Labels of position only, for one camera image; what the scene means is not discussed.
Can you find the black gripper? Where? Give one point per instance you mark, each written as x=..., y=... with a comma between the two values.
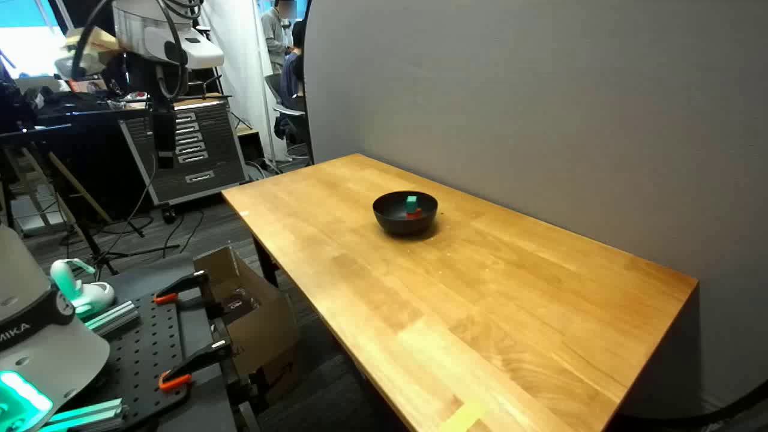
x=165, y=92

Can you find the red block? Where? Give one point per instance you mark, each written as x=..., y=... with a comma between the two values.
x=416, y=214

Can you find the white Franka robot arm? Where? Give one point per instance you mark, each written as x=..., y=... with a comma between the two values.
x=55, y=360

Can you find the black bowl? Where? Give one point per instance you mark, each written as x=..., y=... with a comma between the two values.
x=392, y=218

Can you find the black cabinet with white labels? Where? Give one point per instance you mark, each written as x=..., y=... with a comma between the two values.
x=219, y=140

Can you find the dark cluttered desk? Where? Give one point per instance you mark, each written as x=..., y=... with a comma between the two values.
x=87, y=121

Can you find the white curtain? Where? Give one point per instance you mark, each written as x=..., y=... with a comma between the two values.
x=241, y=64

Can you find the black tripod stand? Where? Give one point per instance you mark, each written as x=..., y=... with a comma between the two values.
x=95, y=242

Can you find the office chair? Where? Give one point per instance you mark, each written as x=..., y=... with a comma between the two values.
x=290, y=127

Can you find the seated person in dark clothes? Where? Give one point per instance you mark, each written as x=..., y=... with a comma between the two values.
x=293, y=73

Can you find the black table leg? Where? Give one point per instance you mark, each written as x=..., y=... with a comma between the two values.
x=267, y=265

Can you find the person in light shirt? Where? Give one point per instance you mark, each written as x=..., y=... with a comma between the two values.
x=276, y=37

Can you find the white handheld controller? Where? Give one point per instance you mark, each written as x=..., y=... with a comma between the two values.
x=80, y=292

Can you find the aluminium extrusion bar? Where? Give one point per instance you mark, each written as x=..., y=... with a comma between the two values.
x=85, y=416
x=110, y=318

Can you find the brown cardboard box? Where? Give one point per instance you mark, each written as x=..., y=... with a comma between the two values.
x=265, y=328

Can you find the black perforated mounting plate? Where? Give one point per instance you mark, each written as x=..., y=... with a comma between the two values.
x=147, y=352

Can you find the wooden table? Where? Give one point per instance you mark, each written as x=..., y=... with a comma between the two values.
x=560, y=96

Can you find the yellow tape strip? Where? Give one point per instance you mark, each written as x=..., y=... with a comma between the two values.
x=464, y=416

